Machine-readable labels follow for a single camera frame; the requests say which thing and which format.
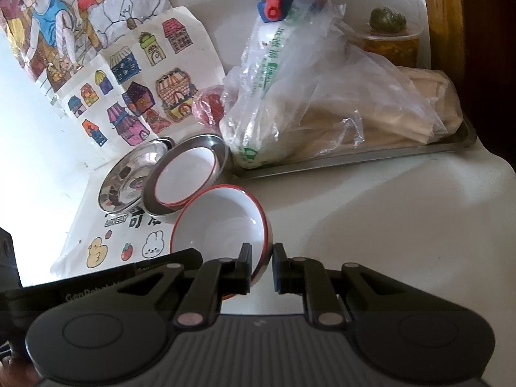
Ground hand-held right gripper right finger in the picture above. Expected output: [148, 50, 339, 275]
[272, 243, 404, 330]

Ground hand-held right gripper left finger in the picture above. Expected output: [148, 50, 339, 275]
[120, 243, 254, 330]

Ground white bowl with red rim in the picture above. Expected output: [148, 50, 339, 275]
[169, 184, 275, 301]
[153, 147, 220, 206]

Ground stainless steel bowl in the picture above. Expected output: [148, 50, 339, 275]
[142, 135, 230, 217]

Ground stainless steel plate with sticker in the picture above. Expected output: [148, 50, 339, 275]
[98, 137, 176, 215]

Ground white printed table mat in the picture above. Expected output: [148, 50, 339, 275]
[50, 137, 259, 281]

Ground metal tray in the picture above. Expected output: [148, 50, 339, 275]
[232, 117, 478, 180]

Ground red ball in plastic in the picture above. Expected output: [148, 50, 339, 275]
[192, 85, 226, 127]

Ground clear plastic bag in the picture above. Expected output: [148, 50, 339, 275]
[220, 0, 448, 170]

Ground coloured houses drawing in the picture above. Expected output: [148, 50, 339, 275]
[52, 6, 226, 170]

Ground beige wrapped bundle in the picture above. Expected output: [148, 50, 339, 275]
[302, 66, 462, 150]

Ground clear plastic cup orange contents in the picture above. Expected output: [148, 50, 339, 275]
[361, 28, 424, 67]

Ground coloured child drawing poster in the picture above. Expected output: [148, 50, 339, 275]
[0, 0, 178, 97]

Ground green lumpy ball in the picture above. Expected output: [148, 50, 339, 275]
[369, 6, 408, 33]

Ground brown wooden furniture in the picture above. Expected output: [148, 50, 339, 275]
[419, 0, 516, 146]

